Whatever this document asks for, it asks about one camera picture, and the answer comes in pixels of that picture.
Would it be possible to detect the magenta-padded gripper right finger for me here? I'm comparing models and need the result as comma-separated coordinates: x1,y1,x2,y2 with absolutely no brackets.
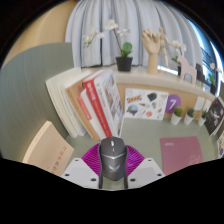
125,143,166,190

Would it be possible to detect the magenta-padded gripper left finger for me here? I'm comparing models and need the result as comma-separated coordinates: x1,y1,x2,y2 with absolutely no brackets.
61,143,102,190

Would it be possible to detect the grey computer mouse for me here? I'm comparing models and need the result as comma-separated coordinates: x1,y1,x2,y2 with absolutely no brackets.
98,135,129,182

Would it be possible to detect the pink mouse pad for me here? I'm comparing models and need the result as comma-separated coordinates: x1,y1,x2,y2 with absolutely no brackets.
159,135,204,177

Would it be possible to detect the beige book with red title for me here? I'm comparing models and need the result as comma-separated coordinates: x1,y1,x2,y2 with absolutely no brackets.
22,120,75,177

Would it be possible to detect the slim red and white book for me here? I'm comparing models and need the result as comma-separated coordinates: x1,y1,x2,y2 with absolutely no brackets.
77,89,108,139

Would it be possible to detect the white sticker sheet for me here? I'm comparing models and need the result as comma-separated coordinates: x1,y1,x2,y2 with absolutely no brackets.
124,87,170,121

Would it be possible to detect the round purple number sticker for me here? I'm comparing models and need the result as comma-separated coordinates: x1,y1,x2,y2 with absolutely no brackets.
164,94,183,114

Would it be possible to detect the thick white book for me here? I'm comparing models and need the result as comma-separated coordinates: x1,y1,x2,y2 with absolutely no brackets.
45,67,83,139

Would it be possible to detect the colourful sticker sheet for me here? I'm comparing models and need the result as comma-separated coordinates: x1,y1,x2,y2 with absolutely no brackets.
216,130,224,158

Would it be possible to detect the black book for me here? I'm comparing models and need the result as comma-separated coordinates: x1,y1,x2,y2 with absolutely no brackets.
203,96,224,137

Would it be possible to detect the wooden desk shelf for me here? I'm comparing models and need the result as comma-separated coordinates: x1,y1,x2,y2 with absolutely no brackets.
71,64,218,121

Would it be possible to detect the pink horse figurine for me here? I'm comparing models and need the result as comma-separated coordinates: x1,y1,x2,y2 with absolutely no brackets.
176,54,198,84

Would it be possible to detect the black horse figurine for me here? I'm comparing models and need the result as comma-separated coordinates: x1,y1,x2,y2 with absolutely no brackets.
194,63,208,83

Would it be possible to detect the wooden hand model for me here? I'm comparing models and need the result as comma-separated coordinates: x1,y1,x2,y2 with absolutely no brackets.
141,28,162,76

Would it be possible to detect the wooden mannequin figure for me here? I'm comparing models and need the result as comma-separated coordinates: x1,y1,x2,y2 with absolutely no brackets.
156,26,178,68

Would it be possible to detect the grey white curtain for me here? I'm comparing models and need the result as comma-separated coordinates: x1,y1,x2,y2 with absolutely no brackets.
64,0,204,71

